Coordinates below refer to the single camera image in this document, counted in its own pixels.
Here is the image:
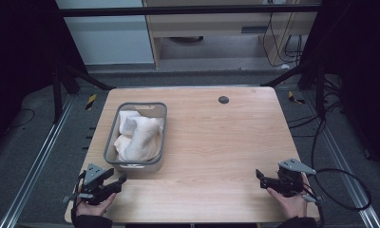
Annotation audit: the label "grey plastic basket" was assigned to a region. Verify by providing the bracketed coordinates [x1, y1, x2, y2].
[103, 101, 168, 174]

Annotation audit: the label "black hanging desk cables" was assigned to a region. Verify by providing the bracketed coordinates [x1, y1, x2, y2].
[261, 11, 304, 68]

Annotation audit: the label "black metal stand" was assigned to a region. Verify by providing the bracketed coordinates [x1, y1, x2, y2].
[259, 58, 328, 120]
[50, 61, 117, 125]

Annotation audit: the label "black horizontal frame bar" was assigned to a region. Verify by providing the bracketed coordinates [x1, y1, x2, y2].
[58, 4, 321, 18]

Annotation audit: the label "white cabinet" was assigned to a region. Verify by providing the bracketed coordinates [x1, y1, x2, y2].
[55, 0, 156, 67]

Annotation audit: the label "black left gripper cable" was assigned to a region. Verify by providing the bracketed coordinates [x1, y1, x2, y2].
[69, 170, 87, 224]

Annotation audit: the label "person's right hand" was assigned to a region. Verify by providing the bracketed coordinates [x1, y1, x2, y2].
[266, 172, 310, 220]

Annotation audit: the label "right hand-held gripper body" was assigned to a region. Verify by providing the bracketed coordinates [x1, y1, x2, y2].
[275, 158, 323, 204]

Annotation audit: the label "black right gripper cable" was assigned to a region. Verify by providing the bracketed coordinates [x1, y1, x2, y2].
[306, 118, 372, 228]

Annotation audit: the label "black floor cables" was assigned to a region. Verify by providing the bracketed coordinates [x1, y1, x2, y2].
[286, 75, 346, 139]

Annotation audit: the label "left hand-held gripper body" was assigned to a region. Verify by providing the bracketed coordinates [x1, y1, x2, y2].
[62, 162, 117, 206]

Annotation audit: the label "yellow black striped tape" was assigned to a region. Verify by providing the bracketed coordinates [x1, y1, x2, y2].
[85, 93, 98, 111]
[287, 90, 307, 105]

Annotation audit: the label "black curtain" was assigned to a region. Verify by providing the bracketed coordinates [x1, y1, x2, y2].
[300, 0, 380, 177]
[0, 0, 86, 156]

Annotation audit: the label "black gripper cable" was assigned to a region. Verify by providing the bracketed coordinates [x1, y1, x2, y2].
[69, 170, 87, 224]
[306, 118, 372, 228]

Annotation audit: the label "person's left hand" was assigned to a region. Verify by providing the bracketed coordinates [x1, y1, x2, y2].
[75, 191, 118, 219]

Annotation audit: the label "white crumpled cloth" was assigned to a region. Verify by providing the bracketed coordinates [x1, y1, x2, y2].
[118, 109, 143, 138]
[113, 115, 164, 162]

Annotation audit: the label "thin black floor cable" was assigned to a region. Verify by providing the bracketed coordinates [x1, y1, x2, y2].
[7, 107, 36, 130]

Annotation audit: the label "aluminium floor rail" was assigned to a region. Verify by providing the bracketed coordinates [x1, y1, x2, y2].
[304, 90, 380, 228]
[0, 94, 76, 228]

